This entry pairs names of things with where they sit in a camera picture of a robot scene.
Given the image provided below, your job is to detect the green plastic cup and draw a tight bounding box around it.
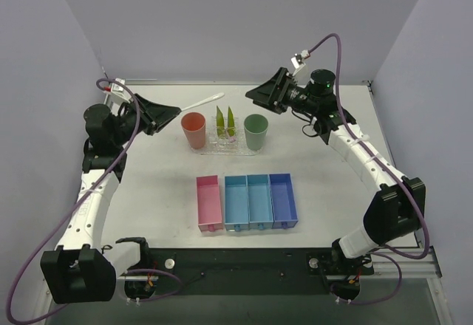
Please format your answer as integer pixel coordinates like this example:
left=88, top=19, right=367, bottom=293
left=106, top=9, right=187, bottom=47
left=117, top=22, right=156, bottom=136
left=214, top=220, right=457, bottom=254
left=244, top=114, right=269, bottom=151

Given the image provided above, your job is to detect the orange plastic cup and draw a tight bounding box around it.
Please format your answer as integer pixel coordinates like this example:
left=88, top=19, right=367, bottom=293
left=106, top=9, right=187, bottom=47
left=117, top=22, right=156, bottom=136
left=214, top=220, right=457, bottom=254
left=181, top=112, right=206, bottom=149

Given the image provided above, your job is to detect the white toothbrush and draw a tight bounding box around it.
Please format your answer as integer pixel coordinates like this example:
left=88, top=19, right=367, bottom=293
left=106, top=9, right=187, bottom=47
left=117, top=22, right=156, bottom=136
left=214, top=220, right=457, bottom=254
left=181, top=92, right=225, bottom=112

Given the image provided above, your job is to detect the yellow-green toothpaste tube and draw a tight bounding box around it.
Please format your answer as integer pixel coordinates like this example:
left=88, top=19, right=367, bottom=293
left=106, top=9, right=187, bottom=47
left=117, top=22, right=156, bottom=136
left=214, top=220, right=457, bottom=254
left=226, top=106, right=236, bottom=137
left=216, top=106, right=225, bottom=137

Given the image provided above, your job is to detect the clear textured plastic box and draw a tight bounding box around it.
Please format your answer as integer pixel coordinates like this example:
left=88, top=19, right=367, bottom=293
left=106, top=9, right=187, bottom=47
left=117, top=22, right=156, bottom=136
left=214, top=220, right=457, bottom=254
left=206, top=116, right=247, bottom=151

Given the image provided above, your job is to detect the pink toothbrush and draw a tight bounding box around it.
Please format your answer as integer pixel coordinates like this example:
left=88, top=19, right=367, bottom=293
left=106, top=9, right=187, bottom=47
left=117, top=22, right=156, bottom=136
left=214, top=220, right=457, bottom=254
left=225, top=130, right=236, bottom=143

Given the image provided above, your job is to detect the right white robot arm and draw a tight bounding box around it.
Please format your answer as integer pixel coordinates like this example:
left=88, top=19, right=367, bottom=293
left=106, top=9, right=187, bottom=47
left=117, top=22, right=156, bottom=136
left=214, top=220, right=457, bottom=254
left=245, top=67, right=426, bottom=260

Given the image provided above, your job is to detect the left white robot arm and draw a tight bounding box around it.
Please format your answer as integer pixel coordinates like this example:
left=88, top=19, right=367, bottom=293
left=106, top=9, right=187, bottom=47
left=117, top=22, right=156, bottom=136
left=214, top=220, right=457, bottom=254
left=40, top=96, right=181, bottom=304

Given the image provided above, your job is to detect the clear textured oval tray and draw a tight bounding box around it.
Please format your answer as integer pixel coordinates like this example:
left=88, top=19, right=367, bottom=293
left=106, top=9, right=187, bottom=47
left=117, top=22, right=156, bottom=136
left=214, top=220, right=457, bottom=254
left=191, top=129, right=263, bottom=156

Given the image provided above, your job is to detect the light blue bin middle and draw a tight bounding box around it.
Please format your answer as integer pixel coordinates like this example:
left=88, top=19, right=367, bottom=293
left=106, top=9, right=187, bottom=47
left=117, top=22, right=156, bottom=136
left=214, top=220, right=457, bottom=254
left=247, top=174, right=273, bottom=230

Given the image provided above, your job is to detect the light blue bin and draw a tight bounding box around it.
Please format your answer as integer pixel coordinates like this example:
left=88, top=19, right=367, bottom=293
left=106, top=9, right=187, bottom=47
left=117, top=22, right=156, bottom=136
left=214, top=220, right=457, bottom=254
left=247, top=174, right=273, bottom=230
left=224, top=175, right=249, bottom=232

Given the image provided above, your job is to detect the pink storage bin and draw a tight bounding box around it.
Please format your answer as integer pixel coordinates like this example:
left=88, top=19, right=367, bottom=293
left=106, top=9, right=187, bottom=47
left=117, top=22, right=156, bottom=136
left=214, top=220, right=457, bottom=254
left=196, top=175, right=223, bottom=232

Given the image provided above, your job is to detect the purple-blue storage bin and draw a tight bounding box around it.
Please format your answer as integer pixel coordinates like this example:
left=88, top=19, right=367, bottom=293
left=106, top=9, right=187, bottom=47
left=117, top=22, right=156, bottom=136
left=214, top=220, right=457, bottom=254
left=269, top=174, right=299, bottom=230

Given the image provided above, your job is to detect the light blue bin left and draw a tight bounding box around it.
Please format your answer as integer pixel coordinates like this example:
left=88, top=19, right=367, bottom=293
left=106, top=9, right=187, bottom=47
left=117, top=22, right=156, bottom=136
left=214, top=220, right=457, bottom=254
left=224, top=175, right=249, bottom=232

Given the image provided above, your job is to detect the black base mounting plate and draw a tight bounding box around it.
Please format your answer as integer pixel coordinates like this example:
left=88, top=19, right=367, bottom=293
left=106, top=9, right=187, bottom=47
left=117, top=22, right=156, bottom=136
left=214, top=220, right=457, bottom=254
left=118, top=247, right=374, bottom=299

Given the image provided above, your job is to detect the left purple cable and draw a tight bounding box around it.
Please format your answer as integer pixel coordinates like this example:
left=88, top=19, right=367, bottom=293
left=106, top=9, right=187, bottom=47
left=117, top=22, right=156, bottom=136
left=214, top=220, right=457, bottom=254
left=7, top=78, right=186, bottom=323

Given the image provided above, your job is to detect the purple cable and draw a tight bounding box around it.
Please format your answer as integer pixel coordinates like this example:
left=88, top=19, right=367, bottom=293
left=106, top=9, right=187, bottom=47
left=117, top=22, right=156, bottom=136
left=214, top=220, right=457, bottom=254
left=7, top=78, right=186, bottom=323
left=308, top=32, right=433, bottom=305

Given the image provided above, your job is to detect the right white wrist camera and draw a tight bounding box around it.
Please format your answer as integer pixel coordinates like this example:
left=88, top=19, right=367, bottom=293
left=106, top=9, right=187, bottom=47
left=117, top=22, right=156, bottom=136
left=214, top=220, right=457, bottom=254
left=291, top=49, right=310, bottom=81

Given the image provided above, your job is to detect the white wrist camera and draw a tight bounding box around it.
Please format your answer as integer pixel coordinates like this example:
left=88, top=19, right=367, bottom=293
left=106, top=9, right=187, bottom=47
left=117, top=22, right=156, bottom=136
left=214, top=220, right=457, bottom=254
left=291, top=49, right=310, bottom=81
left=103, top=78, right=131, bottom=106

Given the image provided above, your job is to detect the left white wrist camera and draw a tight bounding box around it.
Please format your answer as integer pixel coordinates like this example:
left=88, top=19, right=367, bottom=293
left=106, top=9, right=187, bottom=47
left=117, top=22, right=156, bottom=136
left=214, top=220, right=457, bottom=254
left=103, top=78, right=131, bottom=106

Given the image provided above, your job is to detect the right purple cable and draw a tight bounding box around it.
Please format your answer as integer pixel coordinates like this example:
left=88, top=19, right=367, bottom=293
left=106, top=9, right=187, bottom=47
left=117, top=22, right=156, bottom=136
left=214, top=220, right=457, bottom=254
left=308, top=32, right=433, bottom=305

